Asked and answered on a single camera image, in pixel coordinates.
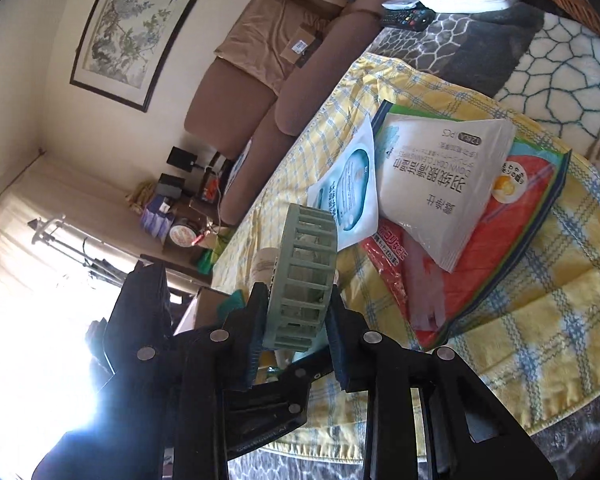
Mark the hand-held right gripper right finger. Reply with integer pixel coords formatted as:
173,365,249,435
329,285,571,480

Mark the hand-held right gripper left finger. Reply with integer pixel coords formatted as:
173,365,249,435
30,284,270,480

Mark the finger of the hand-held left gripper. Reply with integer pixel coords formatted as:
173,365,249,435
227,362,315,413
225,397,310,456

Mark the pink cardboard box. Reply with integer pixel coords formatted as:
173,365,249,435
172,285,246,338

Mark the green handheld fan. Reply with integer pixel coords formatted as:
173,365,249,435
262,203,338,361

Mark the green towel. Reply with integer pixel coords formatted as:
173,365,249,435
225,287,253,311

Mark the clear bottle with dark label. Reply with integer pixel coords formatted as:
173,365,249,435
252,247,283,288

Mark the green bag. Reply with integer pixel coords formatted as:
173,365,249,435
195,247,221,276

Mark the round tin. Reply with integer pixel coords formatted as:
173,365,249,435
169,220,200,250

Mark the stack of purple boxes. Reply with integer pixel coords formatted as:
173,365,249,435
140,192,176,236

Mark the red clear packet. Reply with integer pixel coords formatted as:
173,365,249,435
359,232,461,348

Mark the yellow bag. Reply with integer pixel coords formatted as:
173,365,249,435
126,180,156,208

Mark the wooden side table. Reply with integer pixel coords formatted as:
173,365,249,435
160,170,231,256

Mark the metal clothes rack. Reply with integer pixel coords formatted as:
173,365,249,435
27,212,146,291

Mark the black box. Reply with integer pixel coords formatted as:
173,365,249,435
166,146,203,171

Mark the white blue face mask sachet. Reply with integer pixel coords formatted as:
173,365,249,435
307,115,381,250

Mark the white blue printed pad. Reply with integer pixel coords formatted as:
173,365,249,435
222,137,253,196

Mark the white wipes packet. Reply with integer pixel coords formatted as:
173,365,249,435
375,112,517,273

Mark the yellow plaid cloth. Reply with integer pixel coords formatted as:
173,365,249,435
212,52,600,461

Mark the orange zip bag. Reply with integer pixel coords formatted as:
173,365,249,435
370,100,573,351

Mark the brown sofa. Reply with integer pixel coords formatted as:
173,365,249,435
184,0,396,226

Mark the cardboard parcel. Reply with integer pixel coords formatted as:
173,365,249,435
279,22,321,68

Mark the black remote control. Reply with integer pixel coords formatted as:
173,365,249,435
379,4,437,33

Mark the grey patterned blanket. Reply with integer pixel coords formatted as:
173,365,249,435
227,2,600,480

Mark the framed wall painting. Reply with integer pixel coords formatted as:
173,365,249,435
70,0,226,113

